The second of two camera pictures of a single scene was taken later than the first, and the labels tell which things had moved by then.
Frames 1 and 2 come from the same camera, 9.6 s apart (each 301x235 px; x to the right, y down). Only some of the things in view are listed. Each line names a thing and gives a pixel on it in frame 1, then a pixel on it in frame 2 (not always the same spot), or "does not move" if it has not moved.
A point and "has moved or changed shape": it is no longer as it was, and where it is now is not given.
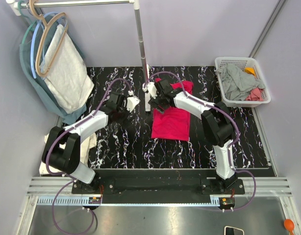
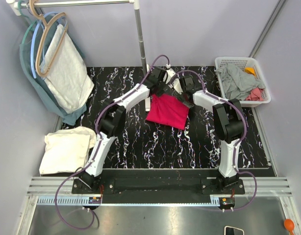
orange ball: x=289 y=225 does not move
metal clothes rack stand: x=16 y=4 does not move
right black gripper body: x=158 y=102 → x=184 y=97
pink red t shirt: x=174 y=123 has moved or changed shape
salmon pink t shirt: x=255 y=95 does not move
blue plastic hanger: x=35 y=29 does not move
